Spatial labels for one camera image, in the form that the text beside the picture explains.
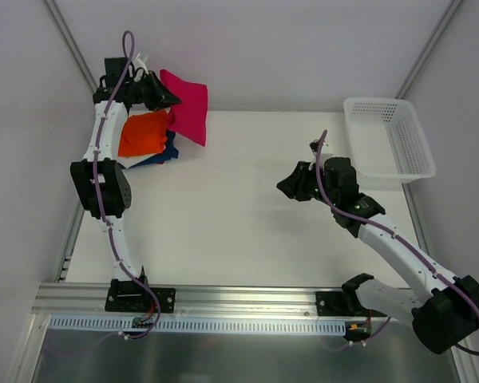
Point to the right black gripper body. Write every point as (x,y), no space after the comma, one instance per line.
(301,180)

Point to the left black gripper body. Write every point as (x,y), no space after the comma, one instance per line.
(154,92)

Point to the crimson red t-shirt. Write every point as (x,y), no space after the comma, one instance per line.
(189,117)

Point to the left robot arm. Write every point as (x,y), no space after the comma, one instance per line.
(103,189)

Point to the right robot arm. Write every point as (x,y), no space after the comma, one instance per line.
(440,307)

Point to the folded orange t-shirt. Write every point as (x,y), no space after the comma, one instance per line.
(144,134)

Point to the folded blue t-shirt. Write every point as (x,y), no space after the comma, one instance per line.
(170,152)

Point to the white plastic basket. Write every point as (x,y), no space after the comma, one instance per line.
(387,141)

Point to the folded white t-shirt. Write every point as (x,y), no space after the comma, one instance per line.
(137,161)

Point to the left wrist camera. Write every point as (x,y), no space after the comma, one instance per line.
(140,62)

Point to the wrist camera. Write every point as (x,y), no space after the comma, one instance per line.
(326,150)
(140,62)

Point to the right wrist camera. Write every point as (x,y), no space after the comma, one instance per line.
(326,150)

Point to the left aluminium frame post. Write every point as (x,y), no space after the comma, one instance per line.
(70,43)

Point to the aluminium frame post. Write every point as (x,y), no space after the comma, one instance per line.
(443,23)
(70,43)

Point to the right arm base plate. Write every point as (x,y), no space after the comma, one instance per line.
(339,303)

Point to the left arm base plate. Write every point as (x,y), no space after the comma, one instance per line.
(129,297)

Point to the right aluminium frame post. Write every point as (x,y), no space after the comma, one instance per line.
(443,23)

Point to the aluminium mounting rail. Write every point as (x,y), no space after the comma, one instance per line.
(228,301)

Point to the white slotted cable duct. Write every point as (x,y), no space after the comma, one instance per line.
(199,325)

